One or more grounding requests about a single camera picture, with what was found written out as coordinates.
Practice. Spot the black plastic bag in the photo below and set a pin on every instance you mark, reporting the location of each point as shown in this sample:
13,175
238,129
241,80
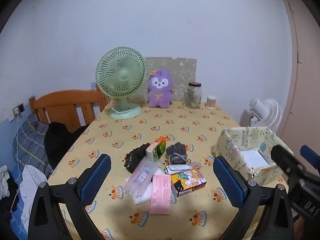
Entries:
135,157

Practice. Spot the dark clothes pile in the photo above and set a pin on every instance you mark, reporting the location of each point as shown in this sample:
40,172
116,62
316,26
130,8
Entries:
7,192

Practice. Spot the blue plaid pillow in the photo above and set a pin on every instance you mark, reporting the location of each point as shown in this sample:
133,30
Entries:
27,140

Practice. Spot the beige patterned board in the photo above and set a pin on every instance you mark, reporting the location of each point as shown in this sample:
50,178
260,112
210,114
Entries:
183,70

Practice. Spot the white standing fan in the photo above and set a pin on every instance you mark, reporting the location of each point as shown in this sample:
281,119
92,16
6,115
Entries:
267,115

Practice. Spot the clear plastic bottle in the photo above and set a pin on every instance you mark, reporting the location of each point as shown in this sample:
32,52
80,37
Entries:
142,177

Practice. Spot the purple plush toy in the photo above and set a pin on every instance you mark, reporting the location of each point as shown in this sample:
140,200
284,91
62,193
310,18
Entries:
159,90

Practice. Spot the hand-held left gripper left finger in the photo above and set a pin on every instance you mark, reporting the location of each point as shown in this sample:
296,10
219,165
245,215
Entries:
96,177

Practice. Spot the glass jar with dark lid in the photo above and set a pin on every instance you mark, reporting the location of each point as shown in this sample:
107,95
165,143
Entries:
193,96

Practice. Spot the grey striped sock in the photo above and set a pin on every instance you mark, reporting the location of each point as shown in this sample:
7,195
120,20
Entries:
177,158

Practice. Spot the white grey cloth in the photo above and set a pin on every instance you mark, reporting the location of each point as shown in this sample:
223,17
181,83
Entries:
176,169

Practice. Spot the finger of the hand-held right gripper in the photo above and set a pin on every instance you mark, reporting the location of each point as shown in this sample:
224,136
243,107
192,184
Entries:
285,158
308,153

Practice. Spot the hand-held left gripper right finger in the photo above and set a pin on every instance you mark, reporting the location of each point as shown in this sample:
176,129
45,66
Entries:
227,180

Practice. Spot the grey socks bundle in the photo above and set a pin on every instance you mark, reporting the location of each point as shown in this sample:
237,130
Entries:
176,148

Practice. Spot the colourful cartoon box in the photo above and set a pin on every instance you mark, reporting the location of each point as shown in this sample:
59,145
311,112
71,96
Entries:
190,180

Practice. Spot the cotton swab container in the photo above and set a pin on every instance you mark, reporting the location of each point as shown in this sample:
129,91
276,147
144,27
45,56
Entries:
211,102

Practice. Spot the green orange tissue pack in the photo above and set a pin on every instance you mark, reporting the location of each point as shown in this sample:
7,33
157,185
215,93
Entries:
158,147

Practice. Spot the black cloth bag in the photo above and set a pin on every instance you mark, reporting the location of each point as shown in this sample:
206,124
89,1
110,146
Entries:
60,140

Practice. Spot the pink door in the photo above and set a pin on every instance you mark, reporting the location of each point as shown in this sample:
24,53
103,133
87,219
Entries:
305,80

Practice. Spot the small beige pad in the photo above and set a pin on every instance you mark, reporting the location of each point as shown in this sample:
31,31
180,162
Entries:
196,165

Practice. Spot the pink paper sheet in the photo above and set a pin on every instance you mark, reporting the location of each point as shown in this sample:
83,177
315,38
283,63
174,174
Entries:
161,195

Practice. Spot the blue checked bedsheet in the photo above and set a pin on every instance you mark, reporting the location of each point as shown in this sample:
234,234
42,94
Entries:
16,221

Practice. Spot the yellow printed tablecloth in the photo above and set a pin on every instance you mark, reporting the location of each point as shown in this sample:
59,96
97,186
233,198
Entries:
155,125

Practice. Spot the wall socket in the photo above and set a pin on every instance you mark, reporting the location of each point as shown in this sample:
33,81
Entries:
18,108

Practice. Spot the yellow cartoon-print storage box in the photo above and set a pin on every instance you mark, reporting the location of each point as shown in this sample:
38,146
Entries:
230,142

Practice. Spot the green desk fan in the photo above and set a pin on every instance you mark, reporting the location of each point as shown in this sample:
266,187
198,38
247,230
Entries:
120,76

